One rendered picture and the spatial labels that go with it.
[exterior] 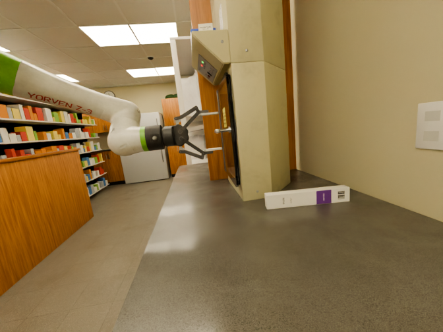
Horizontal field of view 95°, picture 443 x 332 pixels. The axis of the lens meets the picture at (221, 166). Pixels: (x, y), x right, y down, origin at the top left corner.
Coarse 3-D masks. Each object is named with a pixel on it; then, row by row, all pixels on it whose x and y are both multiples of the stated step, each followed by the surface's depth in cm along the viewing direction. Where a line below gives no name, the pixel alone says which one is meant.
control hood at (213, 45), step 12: (192, 36) 63; (204, 36) 63; (216, 36) 63; (228, 36) 64; (192, 48) 72; (204, 48) 65; (216, 48) 64; (228, 48) 64; (192, 60) 84; (216, 60) 66; (228, 60) 65; (216, 72) 77; (216, 84) 94
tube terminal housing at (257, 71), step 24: (216, 0) 75; (240, 0) 62; (264, 0) 66; (216, 24) 82; (240, 24) 64; (264, 24) 66; (240, 48) 65; (264, 48) 67; (240, 72) 66; (264, 72) 67; (240, 96) 67; (264, 96) 68; (240, 120) 69; (264, 120) 70; (240, 144) 70; (264, 144) 71; (288, 144) 87; (240, 168) 72; (264, 168) 73; (288, 168) 88; (240, 192) 78; (264, 192) 74
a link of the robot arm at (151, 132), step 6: (150, 126) 73; (156, 126) 73; (144, 132) 72; (150, 132) 72; (156, 132) 72; (162, 132) 74; (150, 138) 72; (156, 138) 72; (162, 138) 74; (150, 144) 72; (156, 144) 73; (162, 144) 74; (150, 150) 75
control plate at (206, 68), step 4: (200, 56) 73; (200, 60) 77; (204, 60) 74; (200, 64) 81; (204, 64) 78; (208, 64) 75; (200, 68) 86; (204, 68) 82; (208, 68) 78; (212, 68) 75; (204, 72) 87; (212, 72) 80; (212, 76) 84; (212, 80) 90
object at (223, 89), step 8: (224, 80) 71; (224, 88) 73; (224, 96) 75; (224, 104) 78; (232, 120) 69; (232, 128) 70; (224, 136) 90; (232, 136) 70; (224, 144) 94; (232, 144) 71; (224, 152) 98; (232, 152) 73; (232, 160) 75; (232, 168) 78; (232, 176) 81
